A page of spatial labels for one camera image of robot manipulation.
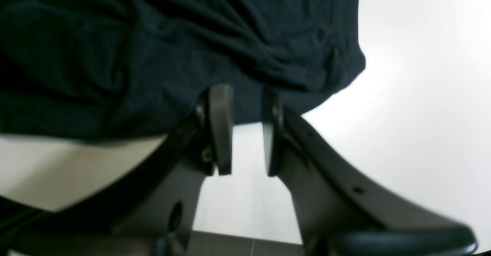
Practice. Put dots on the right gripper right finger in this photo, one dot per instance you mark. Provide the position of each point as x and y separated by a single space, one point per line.
339 210

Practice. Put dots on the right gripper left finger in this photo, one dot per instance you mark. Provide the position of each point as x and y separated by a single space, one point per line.
150 210

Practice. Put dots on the black t-shirt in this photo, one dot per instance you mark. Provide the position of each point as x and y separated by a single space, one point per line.
113 69

